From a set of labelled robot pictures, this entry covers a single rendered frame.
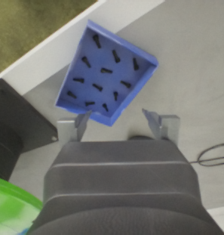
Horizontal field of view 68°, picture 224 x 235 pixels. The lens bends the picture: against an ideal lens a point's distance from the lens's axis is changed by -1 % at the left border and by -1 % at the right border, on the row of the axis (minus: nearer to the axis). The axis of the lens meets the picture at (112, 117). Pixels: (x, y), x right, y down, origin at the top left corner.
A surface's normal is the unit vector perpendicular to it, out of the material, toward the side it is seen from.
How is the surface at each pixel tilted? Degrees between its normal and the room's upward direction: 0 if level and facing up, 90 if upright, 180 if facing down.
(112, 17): 0
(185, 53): 0
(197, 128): 0
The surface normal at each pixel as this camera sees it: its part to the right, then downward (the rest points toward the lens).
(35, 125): 0.00, 0.70
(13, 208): 0.40, 0.54
